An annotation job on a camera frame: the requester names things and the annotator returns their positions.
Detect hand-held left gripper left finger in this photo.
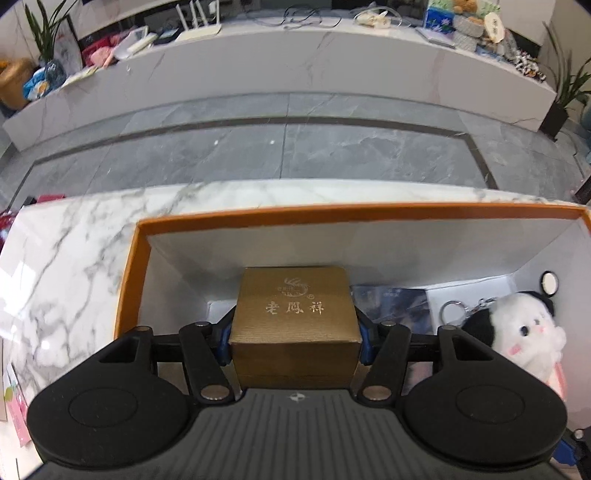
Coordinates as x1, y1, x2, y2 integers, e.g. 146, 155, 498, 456
93, 308, 237, 405

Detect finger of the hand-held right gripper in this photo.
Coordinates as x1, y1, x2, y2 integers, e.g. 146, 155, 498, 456
554, 427, 591, 469

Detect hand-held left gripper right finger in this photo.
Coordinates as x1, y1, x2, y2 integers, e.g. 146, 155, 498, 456
353, 306, 498, 405

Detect golden brown gift box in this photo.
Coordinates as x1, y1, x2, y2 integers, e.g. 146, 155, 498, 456
229, 266, 363, 390

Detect orange cardboard box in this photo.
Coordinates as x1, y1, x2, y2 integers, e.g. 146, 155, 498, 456
113, 202, 591, 408

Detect pink and white paper card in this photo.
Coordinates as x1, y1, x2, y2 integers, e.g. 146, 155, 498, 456
0, 362, 34, 446

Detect red cloth item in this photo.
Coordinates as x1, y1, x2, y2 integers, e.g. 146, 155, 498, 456
0, 210, 20, 251

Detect white marble media console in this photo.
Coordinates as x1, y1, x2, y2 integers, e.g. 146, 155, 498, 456
2, 16, 557, 151

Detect grey notebook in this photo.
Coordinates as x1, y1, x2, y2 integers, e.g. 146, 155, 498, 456
416, 27, 458, 49

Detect blue snack bag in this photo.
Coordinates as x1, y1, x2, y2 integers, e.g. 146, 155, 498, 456
23, 65, 68, 100

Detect white router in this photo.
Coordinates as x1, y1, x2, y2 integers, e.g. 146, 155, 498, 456
173, 0, 223, 43

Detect black and white trinkets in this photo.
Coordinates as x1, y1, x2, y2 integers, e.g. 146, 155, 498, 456
512, 53, 553, 85

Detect green plant in black pot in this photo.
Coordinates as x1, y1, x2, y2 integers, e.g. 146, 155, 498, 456
539, 22, 591, 140

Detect grey woven basket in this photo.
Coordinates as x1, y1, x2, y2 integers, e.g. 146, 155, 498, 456
452, 14, 486, 52

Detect golden gourd ornament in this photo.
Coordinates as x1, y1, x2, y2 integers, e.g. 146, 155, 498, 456
0, 60, 40, 112

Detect glass ornament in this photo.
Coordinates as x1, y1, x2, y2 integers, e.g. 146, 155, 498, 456
501, 30, 520, 61

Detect framed picture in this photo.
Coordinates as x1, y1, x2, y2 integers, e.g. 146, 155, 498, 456
51, 14, 85, 75

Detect round white plaque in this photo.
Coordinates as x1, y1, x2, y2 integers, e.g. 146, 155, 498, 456
482, 11, 507, 45

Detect green plant in blue vase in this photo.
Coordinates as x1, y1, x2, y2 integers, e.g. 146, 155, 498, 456
23, 0, 81, 68

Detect white panda plush keychain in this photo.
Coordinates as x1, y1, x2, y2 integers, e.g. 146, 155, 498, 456
438, 291, 568, 388

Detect black cables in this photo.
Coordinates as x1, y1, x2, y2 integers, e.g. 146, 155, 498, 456
281, 4, 343, 31

